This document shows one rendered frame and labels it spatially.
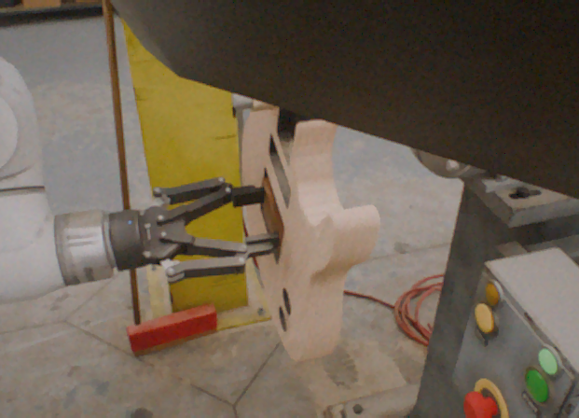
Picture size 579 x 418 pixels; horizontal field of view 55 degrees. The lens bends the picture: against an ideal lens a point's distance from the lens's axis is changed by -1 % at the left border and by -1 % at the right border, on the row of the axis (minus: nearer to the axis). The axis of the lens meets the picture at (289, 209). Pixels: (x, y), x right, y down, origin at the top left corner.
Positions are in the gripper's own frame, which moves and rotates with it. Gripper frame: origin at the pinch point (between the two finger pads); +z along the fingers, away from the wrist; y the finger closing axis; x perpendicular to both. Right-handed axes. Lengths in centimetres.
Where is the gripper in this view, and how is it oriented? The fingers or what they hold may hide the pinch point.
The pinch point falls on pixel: (268, 216)
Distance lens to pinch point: 74.8
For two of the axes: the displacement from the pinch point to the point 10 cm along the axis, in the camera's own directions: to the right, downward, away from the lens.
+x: 1.1, -5.7, -8.1
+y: 2.6, 8.0, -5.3
